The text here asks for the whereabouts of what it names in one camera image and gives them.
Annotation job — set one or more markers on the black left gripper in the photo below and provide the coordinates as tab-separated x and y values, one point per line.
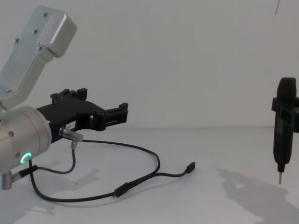
70	114

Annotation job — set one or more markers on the white table cloth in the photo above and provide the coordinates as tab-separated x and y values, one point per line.
187	198

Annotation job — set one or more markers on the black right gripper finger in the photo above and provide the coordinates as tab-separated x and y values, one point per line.
294	116

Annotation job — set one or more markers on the left robot arm with camera bracket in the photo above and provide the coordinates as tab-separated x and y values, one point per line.
23	130

